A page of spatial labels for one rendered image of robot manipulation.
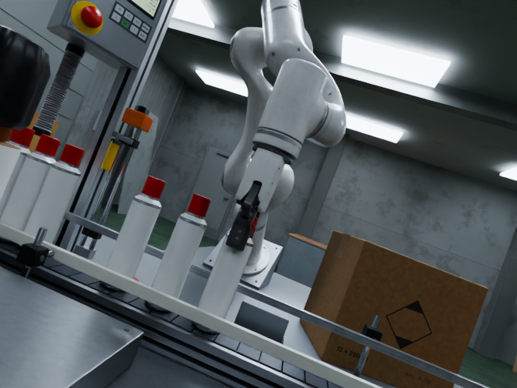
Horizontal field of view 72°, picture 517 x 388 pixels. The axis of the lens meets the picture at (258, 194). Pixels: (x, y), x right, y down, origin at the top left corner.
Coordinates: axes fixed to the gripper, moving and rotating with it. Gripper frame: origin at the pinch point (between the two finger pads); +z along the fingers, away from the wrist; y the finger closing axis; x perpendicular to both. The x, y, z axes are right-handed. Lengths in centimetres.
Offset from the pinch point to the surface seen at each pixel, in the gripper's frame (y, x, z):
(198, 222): 1.9, -7.5, 0.3
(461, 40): -298, 97, -235
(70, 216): -3.1, -32.4, 8.7
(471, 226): -742, 360, -136
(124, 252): 2.2, -17.5, 9.6
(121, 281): 4.2, -15.3, 13.6
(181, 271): 1.7, -7.2, 8.9
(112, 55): -7.6, -40.2, -24.6
